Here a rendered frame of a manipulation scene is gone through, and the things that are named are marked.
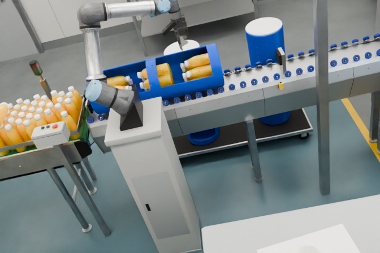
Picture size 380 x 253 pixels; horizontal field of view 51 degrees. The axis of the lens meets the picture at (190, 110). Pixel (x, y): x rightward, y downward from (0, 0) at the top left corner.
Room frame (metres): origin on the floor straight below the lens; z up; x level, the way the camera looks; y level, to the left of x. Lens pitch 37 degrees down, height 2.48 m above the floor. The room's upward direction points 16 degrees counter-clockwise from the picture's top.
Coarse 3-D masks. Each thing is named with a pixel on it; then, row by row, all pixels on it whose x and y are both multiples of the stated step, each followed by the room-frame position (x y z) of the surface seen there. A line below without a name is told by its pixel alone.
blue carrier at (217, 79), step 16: (208, 48) 2.27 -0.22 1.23; (128, 64) 2.37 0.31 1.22; (144, 64) 2.44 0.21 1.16; (176, 64) 2.44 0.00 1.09; (176, 80) 2.39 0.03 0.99; (192, 80) 2.16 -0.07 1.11; (208, 80) 2.15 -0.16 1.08; (144, 96) 2.18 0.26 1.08; (160, 96) 2.18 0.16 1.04; (176, 96) 2.21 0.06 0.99; (96, 112) 2.22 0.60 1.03
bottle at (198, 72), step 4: (208, 64) 2.23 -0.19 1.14; (196, 68) 2.23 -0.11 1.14; (200, 68) 2.22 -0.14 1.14; (204, 68) 2.21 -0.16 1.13; (208, 68) 2.21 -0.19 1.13; (192, 72) 2.22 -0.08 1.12; (196, 72) 2.21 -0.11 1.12; (200, 72) 2.20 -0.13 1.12; (204, 72) 2.20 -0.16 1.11; (208, 72) 2.20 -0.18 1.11; (192, 76) 2.22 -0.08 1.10; (196, 76) 2.21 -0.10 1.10; (200, 76) 2.20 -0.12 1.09
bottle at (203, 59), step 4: (196, 56) 2.28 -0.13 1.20; (200, 56) 2.27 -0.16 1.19; (204, 56) 2.26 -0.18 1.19; (208, 56) 2.25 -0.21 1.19; (188, 60) 2.29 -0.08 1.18; (192, 60) 2.26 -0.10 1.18; (196, 60) 2.25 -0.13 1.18; (200, 60) 2.25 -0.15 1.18; (204, 60) 2.25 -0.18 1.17; (208, 60) 2.24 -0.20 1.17; (188, 64) 2.27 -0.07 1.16; (192, 64) 2.25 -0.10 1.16; (196, 64) 2.25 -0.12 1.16; (200, 64) 2.25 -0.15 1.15; (204, 64) 2.25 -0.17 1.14
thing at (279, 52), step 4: (280, 48) 2.28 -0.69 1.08; (276, 52) 2.28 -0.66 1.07; (280, 52) 2.24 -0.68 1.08; (280, 56) 2.21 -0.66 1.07; (284, 56) 2.20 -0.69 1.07; (280, 60) 2.21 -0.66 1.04; (284, 60) 2.20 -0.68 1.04; (280, 64) 2.21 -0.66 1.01; (284, 64) 2.20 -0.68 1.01; (280, 68) 2.26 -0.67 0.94; (284, 68) 2.20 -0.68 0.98; (284, 72) 2.20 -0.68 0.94
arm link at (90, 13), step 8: (160, 0) 2.11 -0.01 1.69; (168, 0) 2.12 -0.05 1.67; (80, 8) 2.10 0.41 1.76; (88, 8) 2.06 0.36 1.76; (96, 8) 2.05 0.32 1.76; (104, 8) 2.05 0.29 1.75; (112, 8) 2.06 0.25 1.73; (120, 8) 2.07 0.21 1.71; (128, 8) 2.08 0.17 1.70; (136, 8) 2.08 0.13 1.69; (144, 8) 2.09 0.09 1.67; (152, 8) 2.10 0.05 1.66; (160, 8) 2.08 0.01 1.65; (168, 8) 2.09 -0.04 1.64; (80, 16) 2.08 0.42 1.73; (88, 16) 2.05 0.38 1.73; (96, 16) 2.04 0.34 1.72; (104, 16) 2.04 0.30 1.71; (112, 16) 2.06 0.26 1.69; (120, 16) 2.07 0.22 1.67; (128, 16) 2.09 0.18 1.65; (88, 24) 2.09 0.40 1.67
